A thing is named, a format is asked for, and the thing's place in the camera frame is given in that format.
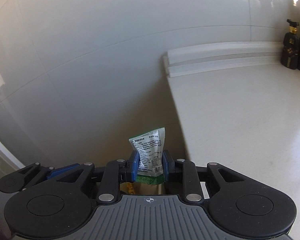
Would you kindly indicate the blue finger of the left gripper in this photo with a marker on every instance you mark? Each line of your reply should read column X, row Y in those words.
column 24, row 178
column 61, row 170

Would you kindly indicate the yellow food box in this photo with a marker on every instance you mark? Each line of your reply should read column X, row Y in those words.
column 127, row 188

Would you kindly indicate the black sauce bottle left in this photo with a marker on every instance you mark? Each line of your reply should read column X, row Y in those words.
column 289, row 56

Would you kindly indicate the green white snack packet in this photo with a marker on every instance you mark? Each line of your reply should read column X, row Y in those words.
column 149, row 147

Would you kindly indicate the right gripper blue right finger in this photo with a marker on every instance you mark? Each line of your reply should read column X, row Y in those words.
column 183, row 178

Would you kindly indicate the beige kitchen counter cabinet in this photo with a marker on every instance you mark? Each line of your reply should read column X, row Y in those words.
column 239, row 106

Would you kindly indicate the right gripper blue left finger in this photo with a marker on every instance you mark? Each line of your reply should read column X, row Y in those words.
column 114, row 174

